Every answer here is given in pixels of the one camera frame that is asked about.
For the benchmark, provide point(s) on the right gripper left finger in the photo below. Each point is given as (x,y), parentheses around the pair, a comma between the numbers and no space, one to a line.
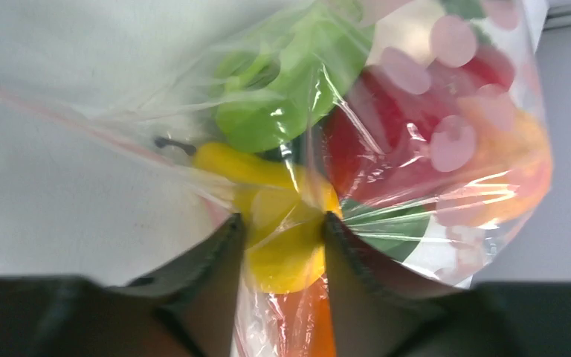
(186,307)

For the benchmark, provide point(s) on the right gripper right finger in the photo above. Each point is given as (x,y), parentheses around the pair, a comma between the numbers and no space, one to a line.
(381,308)

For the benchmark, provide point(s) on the fake yellow pepper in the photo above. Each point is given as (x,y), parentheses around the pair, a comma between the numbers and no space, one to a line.
(282,206)

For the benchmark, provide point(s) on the clear zip top bag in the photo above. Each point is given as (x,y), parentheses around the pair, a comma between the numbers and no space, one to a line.
(168,117)

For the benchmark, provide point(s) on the fake peach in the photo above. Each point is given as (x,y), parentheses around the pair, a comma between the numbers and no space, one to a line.
(508,174)

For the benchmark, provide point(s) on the fake orange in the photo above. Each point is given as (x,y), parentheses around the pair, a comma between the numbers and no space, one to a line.
(300,323)

